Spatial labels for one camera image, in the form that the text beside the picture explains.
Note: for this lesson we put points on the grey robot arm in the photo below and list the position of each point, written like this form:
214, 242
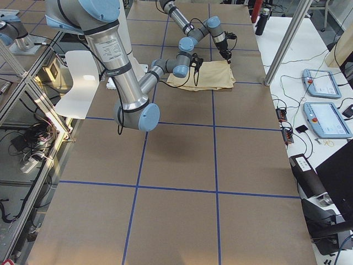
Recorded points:
98, 21
197, 30

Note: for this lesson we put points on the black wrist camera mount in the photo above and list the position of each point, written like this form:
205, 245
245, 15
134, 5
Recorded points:
230, 36
196, 62

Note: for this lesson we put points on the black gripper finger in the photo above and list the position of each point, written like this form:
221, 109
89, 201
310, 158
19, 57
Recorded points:
226, 54

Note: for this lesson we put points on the black device with label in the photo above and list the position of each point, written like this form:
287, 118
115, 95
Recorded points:
306, 176

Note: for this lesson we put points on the blue teach pendant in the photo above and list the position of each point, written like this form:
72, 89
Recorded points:
321, 83
326, 121

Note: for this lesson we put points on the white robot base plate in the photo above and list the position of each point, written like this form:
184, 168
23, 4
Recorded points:
139, 69

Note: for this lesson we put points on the black thermos bottle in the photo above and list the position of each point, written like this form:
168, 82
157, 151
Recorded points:
260, 26

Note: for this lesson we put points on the beige long-sleeve printed shirt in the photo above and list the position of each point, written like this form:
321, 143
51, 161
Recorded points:
213, 75

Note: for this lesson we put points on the white plastic chair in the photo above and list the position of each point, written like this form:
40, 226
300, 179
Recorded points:
76, 102

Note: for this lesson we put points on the blue teach pendant far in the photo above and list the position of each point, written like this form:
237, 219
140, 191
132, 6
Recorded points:
321, 83

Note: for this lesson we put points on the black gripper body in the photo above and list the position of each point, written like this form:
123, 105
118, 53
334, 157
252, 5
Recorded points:
223, 46

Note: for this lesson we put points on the blue teach pendant near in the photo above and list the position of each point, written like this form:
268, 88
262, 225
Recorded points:
326, 121

